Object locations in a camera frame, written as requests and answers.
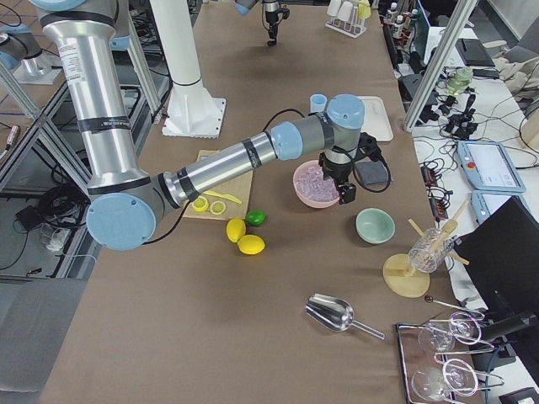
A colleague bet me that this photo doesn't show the clear textured glass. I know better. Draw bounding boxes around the clear textured glass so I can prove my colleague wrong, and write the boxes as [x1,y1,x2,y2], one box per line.
[408,228,455,274]

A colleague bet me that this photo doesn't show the yellow cup on rack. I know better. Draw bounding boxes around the yellow cup on rack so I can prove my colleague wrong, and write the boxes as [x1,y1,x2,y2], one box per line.
[357,0,371,20]

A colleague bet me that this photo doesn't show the lemon slice near knife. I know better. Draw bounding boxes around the lemon slice near knife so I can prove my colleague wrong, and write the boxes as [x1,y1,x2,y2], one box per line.
[210,200,227,215]

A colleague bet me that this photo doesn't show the white wire cup rack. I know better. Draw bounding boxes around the white wire cup rack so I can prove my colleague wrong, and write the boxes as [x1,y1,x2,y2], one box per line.
[324,5,367,39]

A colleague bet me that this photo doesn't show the cream rabbit tray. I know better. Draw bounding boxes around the cream rabbit tray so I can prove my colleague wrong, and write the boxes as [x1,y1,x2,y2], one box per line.
[359,95,393,142]

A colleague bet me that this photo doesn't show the teach pendant lower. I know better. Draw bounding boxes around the teach pendant lower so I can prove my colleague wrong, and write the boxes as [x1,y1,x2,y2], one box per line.
[471,190,529,225]

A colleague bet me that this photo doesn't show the teach pendant upper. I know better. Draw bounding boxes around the teach pendant upper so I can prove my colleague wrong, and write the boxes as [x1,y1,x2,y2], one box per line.
[456,141,526,193]

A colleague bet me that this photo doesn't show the chrome wine glass rack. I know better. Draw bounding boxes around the chrome wine glass rack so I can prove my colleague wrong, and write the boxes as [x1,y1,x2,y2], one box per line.
[395,311,504,403]

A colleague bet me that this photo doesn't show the light blue cup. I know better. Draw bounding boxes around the light blue cup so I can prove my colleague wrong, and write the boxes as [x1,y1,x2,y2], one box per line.
[309,93,328,114]

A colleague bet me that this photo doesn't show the black monitor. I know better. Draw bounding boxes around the black monitor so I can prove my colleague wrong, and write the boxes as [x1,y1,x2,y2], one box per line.
[455,197,538,314]

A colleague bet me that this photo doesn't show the yellow lemon near lime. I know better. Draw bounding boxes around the yellow lemon near lime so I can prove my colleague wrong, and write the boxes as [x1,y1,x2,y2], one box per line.
[226,218,247,243]

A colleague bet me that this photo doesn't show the wine glass lower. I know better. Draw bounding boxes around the wine glass lower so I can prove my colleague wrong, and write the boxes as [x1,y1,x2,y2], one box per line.
[412,359,478,403]

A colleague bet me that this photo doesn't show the green lime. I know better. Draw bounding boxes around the green lime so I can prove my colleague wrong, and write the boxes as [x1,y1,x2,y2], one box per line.
[245,209,267,226]

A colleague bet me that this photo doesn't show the pile of ice cubes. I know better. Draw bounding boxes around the pile of ice cubes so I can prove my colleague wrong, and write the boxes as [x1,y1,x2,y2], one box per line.
[295,164,339,202]

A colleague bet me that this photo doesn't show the white cup on rack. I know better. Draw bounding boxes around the white cup on rack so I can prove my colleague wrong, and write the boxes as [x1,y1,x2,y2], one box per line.
[327,0,342,17]

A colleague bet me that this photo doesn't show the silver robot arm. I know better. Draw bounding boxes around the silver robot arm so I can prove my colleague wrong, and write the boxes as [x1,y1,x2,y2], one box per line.
[35,1,382,251]

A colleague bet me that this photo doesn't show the wooden cup tree stand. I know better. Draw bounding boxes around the wooden cup tree stand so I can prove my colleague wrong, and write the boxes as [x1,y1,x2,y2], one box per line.
[382,200,469,298]

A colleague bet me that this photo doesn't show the wine glass upper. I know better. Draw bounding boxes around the wine glass upper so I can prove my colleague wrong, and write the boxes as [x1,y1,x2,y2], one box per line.
[418,320,482,354]

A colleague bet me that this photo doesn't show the bar spoon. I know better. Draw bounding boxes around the bar spoon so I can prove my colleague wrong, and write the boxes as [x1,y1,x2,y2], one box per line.
[424,295,465,310]

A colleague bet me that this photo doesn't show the steel ice scoop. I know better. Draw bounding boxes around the steel ice scoop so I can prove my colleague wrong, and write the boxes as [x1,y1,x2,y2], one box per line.
[305,293,386,340]

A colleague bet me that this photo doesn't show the wooden cutting board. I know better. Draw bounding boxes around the wooden cutting board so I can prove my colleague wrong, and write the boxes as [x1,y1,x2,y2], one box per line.
[184,172,253,221]

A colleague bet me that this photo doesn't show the lemon slice far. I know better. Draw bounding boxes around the lemon slice far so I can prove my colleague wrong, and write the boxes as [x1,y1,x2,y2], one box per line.
[192,196,210,213]

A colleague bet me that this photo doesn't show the grey folded cloth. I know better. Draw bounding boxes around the grey folded cloth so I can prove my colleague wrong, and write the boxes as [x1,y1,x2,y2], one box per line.
[355,160,392,188]

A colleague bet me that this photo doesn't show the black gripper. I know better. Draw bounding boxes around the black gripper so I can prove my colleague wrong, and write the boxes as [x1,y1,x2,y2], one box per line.
[318,132,382,205]
[262,0,290,42]

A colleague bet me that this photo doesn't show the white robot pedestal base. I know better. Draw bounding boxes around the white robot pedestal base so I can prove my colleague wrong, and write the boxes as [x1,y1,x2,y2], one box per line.
[151,0,226,139]

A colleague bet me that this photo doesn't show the pink cup on rack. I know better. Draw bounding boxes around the pink cup on rack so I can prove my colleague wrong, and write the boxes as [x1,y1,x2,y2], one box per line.
[336,1,355,23]

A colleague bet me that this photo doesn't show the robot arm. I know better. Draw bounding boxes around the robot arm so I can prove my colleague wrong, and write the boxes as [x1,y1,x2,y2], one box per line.
[234,0,290,46]

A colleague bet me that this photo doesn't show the teach pendant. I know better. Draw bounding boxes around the teach pendant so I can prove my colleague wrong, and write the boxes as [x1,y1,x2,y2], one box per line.
[471,190,529,225]
[456,141,526,193]

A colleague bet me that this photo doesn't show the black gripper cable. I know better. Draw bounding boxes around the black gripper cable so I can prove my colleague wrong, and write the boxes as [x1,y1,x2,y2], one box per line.
[142,108,392,245]

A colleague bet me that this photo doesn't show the green bowl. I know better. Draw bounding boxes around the green bowl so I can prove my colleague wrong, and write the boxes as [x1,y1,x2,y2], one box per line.
[355,208,396,244]

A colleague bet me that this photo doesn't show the yellow lemon outer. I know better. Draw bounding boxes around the yellow lemon outer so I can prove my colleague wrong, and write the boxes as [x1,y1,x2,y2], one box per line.
[237,234,265,255]

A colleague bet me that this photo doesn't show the yellow plastic knife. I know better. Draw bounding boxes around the yellow plastic knife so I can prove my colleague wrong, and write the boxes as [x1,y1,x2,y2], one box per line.
[203,190,243,205]

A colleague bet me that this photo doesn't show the pink bowl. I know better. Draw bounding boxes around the pink bowl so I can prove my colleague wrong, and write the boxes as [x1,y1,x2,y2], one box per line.
[292,160,339,209]

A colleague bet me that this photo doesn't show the aluminium frame post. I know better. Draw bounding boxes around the aluminium frame post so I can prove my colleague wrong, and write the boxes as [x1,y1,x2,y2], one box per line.
[403,0,477,133]

